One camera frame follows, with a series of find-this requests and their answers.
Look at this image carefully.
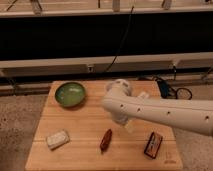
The black hanging cable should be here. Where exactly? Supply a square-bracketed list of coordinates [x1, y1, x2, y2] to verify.
[101, 4, 135, 74]

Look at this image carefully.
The white sponge block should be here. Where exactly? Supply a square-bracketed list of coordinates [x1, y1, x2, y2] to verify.
[46, 130, 70, 150]

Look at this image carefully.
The green ceramic bowl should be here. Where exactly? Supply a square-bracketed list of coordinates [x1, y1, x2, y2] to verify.
[55, 82, 86, 107]

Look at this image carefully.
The wooden board table top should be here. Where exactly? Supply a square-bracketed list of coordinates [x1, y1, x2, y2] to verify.
[25, 81, 183, 171]

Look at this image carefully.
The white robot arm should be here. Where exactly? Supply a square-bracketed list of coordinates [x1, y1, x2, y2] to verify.
[102, 79, 213, 137]

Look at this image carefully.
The white plastic bottle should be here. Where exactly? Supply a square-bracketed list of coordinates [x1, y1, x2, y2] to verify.
[138, 91, 150, 99]

